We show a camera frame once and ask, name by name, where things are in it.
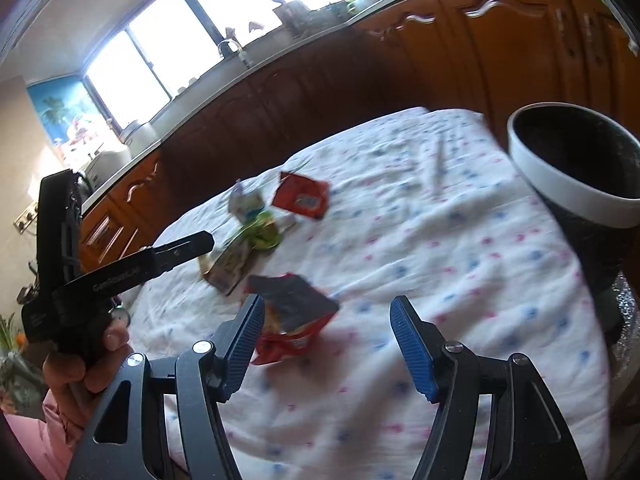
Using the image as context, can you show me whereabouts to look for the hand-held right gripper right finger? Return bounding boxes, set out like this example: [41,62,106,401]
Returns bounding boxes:
[390,295,589,480]

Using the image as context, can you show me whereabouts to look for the kitchen window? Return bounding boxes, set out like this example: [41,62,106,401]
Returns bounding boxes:
[82,0,361,128]

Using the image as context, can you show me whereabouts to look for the white ceramic cooker pot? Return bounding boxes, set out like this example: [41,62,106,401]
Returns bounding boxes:
[119,120,160,153]

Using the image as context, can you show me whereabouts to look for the black bin with white rim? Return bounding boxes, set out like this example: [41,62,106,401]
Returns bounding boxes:
[506,102,640,306]

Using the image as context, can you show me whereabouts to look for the utensil rack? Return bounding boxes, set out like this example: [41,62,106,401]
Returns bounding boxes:
[272,0,313,36]

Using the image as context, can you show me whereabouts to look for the white rice cooker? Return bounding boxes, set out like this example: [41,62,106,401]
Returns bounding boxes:
[82,147,133,186]

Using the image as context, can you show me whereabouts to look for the green wrapper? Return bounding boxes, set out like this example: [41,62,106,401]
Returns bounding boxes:
[239,209,282,252]

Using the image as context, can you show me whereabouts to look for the wall socket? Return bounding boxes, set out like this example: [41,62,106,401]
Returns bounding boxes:
[14,199,41,235]

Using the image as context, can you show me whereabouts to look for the blue wall poster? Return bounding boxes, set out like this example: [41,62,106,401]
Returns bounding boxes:
[26,74,103,161]

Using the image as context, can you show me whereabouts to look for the chrome faucet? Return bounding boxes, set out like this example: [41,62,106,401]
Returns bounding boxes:
[217,39,253,68]

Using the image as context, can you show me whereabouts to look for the person's left hand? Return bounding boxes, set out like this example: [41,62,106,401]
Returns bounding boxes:
[42,318,134,442]

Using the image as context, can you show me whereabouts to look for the silver foil sheet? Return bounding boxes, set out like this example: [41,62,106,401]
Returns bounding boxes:
[607,270,640,376]

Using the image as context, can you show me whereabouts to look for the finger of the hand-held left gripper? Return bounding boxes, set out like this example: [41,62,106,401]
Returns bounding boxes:
[37,168,82,302]
[50,230,216,312]

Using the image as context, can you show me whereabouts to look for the flat red packet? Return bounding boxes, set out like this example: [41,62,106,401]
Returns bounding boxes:
[271,171,331,221]

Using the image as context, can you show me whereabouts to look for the white floral tablecloth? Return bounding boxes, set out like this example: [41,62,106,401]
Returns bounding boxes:
[117,106,618,480]

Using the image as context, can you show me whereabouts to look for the person's left forearm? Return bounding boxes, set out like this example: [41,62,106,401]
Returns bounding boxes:
[0,389,88,480]

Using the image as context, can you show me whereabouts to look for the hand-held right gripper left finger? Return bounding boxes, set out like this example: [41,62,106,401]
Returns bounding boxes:
[65,293,267,480]

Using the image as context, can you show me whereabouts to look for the red crinkled snack bag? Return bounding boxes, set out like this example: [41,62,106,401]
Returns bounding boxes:
[244,273,342,367]

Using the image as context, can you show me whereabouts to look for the green leafy plant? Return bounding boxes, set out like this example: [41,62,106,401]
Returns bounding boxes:
[0,312,33,361]

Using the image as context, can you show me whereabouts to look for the wooden base cabinets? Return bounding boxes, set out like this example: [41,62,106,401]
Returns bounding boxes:
[77,0,640,281]

